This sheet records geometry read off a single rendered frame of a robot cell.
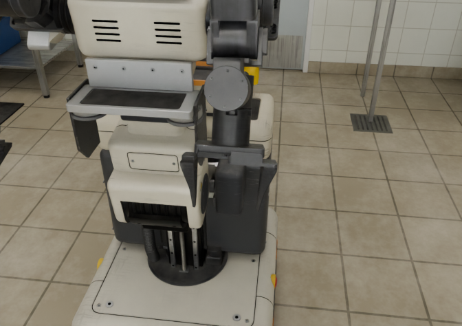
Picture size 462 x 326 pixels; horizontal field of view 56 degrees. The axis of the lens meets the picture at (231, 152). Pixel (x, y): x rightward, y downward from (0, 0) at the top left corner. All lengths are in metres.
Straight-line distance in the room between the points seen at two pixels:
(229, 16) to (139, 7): 0.30
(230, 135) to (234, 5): 0.18
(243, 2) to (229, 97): 0.13
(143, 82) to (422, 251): 1.58
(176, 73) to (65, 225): 1.48
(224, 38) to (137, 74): 0.33
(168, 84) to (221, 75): 0.36
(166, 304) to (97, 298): 0.22
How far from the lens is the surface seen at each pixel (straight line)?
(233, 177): 1.16
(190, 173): 0.64
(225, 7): 0.62
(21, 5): 0.88
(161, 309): 1.46
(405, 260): 2.10
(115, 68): 0.93
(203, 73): 1.35
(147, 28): 0.90
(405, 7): 3.75
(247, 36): 0.63
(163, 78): 0.91
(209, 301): 1.46
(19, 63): 3.66
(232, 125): 0.63
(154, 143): 1.03
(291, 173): 2.48
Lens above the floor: 1.42
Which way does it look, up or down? 33 degrees down
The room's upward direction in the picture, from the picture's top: straight up
